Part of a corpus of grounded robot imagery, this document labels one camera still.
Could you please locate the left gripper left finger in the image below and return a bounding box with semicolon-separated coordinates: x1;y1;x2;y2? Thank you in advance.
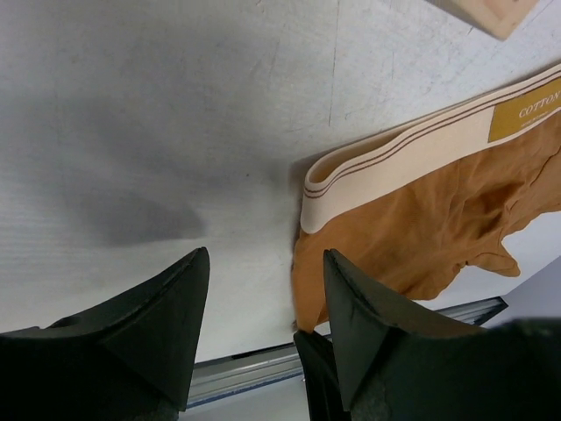
1;248;209;420

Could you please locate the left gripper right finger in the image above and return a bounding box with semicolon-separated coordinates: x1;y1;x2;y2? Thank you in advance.
305;249;560;420

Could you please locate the brown underwear cream waistband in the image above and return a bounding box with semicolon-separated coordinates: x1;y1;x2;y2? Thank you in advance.
291;65;560;332

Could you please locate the wooden compartment tray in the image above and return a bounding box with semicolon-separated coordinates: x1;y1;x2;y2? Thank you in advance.
427;0;538;40

